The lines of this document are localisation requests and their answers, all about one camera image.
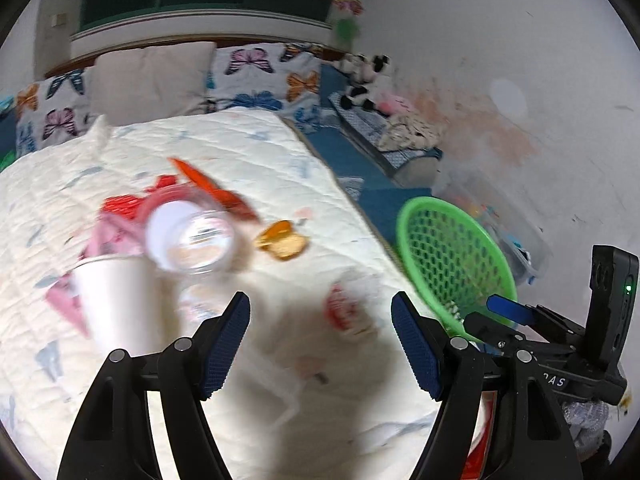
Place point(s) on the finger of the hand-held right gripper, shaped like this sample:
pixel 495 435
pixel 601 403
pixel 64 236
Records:
pixel 492 330
pixel 505 307

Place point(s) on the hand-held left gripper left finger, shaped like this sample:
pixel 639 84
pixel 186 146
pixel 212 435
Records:
pixel 227 350

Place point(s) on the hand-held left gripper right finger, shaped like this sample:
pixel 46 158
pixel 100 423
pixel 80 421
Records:
pixel 417 345

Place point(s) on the red and white wrapper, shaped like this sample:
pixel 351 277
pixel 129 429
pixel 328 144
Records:
pixel 345 307

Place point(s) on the green plastic basket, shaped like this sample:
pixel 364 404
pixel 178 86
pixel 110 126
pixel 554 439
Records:
pixel 440 240

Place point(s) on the clear plastic cup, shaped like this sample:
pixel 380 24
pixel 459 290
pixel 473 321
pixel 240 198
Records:
pixel 190 237

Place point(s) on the white paper cup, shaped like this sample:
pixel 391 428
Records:
pixel 120 300

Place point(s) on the small golden wrapper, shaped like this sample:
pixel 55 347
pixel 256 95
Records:
pixel 280 242

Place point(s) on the pink wrapper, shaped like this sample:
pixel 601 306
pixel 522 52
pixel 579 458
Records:
pixel 107 240

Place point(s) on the orange snack wrapper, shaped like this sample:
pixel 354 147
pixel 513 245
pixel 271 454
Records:
pixel 210 185

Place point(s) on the red mesh net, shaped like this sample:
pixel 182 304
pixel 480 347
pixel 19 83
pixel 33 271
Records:
pixel 125 207

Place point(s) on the clear plastic storage box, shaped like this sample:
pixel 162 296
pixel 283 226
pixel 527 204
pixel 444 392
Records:
pixel 495 210

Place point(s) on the red plastic item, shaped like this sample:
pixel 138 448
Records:
pixel 475 460

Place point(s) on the white quilted blanket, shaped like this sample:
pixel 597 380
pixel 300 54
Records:
pixel 300 170

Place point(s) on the blue bed sheet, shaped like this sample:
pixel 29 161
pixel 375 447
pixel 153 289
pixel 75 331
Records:
pixel 350 160

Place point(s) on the spotted beige cloth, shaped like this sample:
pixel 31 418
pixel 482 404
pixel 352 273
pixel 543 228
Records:
pixel 407 132

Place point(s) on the blue patterned folded blanket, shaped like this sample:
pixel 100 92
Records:
pixel 370 125

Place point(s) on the pink plush toy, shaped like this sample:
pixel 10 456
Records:
pixel 395 104

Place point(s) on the cow plush toy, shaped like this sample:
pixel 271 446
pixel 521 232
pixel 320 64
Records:
pixel 372 72

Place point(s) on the butterfly print pillow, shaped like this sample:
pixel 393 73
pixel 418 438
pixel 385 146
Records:
pixel 260 75
pixel 55 110

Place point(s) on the grey pillow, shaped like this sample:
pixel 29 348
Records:
pixel 150 82

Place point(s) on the grey plush toy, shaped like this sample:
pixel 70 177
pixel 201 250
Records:
pixel 350 65

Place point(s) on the wooden headboard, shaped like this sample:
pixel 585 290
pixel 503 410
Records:
pixel 320 52

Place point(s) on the colourful pinwheel decoration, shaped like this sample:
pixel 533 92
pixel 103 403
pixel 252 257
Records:
pixel 347 7

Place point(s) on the wall socket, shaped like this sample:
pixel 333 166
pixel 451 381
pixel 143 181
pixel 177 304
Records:
pixel 60 19

